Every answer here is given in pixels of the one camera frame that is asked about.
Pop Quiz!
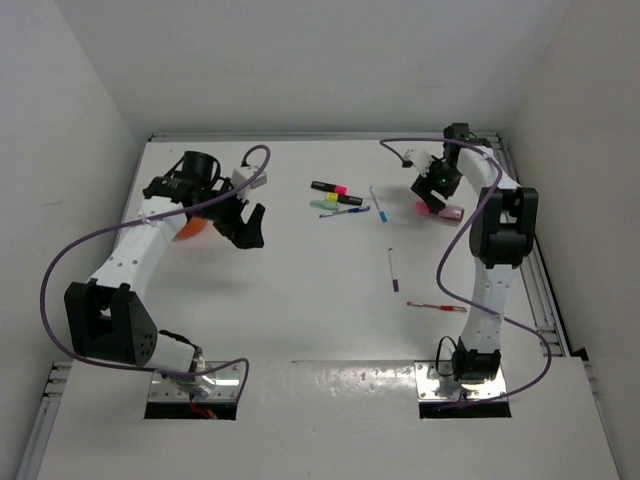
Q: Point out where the pink glue stick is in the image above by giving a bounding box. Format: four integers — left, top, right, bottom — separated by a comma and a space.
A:
415, 201, 464, 223

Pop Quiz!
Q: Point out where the white pen blue cap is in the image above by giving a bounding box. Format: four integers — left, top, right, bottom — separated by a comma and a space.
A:
369, 186, 388, 223

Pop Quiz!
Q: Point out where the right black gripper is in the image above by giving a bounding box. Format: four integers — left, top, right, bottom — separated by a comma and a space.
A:
413, 156, 464, 212

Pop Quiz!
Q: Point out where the orange round organizer container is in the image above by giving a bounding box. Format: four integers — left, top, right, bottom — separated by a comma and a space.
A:
175, 217, 208, 240

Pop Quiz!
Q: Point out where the pale green highlighter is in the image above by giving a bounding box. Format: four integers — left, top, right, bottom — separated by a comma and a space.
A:
310, 200, 340, 212

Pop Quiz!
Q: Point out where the red gel pen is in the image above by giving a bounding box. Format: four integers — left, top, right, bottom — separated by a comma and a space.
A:
406, 301, 468, 313

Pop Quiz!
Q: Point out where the left aluminium table rail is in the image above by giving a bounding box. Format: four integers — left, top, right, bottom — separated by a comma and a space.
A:
16, 361, 71, 480

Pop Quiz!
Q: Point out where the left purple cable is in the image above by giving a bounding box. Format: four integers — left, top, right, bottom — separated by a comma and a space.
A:
40, 144, 273, 401

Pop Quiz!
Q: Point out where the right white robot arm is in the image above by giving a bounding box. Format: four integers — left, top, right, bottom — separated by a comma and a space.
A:
405, 123, 539, 383

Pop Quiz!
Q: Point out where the blue ballpoint pen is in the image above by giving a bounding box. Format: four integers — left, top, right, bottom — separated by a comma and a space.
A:
318, 206, 371, 219

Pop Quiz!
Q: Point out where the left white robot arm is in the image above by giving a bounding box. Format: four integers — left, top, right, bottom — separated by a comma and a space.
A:
64, 151, 266, 396

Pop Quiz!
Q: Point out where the white pen purple cap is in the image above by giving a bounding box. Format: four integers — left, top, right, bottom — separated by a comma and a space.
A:
387, 248, 400, 293

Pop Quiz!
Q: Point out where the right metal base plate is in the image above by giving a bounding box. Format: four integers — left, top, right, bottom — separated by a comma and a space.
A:
414, 361, 507, 404

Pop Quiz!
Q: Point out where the aluminium table rail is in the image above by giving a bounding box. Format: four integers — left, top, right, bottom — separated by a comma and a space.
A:
16, 361, 71, 480
487, 132, 571, 357

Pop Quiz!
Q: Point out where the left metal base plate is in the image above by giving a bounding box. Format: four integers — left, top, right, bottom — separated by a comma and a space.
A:
148, 362, 246, 403

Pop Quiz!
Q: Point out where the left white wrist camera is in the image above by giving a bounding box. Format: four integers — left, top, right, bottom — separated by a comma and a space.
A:
231, 167, 267, 189

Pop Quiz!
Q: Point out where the black yellow highlighter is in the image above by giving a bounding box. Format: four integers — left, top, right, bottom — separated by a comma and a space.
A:
325, 192, 363, 206

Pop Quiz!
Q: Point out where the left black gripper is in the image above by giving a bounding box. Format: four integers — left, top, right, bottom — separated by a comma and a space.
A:
192, 177, 263, 248

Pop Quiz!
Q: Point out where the right aluminium table rail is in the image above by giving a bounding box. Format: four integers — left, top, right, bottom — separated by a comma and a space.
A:
487, 132, 571, 357

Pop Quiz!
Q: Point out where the black pink highlighter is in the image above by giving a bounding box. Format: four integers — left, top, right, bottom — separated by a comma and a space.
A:
310, 181, 348, 195

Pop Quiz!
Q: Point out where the metal base plate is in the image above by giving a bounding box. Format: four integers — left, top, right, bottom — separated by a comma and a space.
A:
148, 362, 246, 403
414, 361, 507, 404

